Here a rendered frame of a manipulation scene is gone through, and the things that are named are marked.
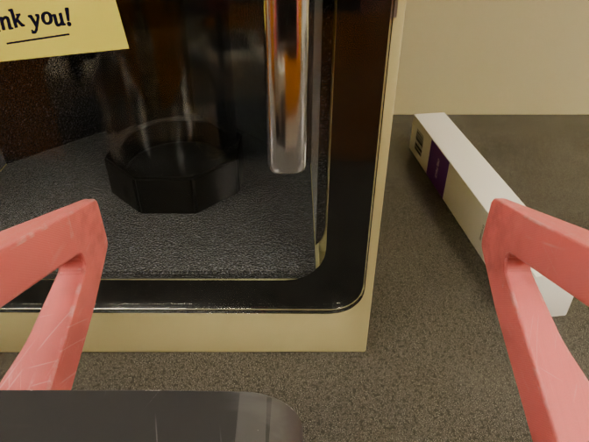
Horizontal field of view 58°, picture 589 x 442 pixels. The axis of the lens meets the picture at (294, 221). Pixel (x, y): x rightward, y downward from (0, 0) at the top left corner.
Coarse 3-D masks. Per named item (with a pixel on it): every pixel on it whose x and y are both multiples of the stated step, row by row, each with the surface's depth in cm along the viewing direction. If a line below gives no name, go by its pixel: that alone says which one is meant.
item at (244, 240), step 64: (128, 0) 22; (192, 0) 22; (256, 0) 22; (320, 0) 22; (384, 0) 22; (0, 64) 24; (64, 64) 24; (128, 64) 24; (192, 64) 24; (256, 64) 24; (320, 64) 24; (384, 64) 24; (0, 128) 26; (64, 128) 26; (128, 128) 26; (192, 128) 26; (256, 128) 26; (320, 128) 26; (0, 192) 28; (64, 192) 28; (128, 192) 28; (192, 192) 28; (256, 192) 28; (320, 192) 28; (128, 256) 30; (192, 256) 30; (256, 256) 30; (320, 256) 30
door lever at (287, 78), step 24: (264, 0) 18; (288, 0) 18; (264, 24) 18; (288, 24) 18; (264, 48) 19; (288, 48) 19; (288, 72) 19; (288, 96) 20; (288, 120) 20; (288, 144) 21; (288, 168) 21
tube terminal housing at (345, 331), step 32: (384, 128) 27; (384, 160) 28; (0, 320) 35; (32, 320) 35; (96, 320) 35; (128, 320) 35; (160, 320) 35; (192, 320) 35; (224, 320) 35; (256, 320) 35; (288, 320) 35; (320, 320) 35; (352, 320) 35; (0, 352) 37
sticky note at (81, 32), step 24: (0, 0) 22; (24, 0) 22; (48, 0) 22; (72, 0) 22; (96, 0) 22; (0, 24) 23; (24, 24) 23; (48, 24) 23; (72, 24) 23; (96, 24) 23; (120, 24) 23; (0, 48) 24; (24, 48) 24; (48, 48) 24; (72, 48) 24; (96, 48) 24; (120, 48) 24
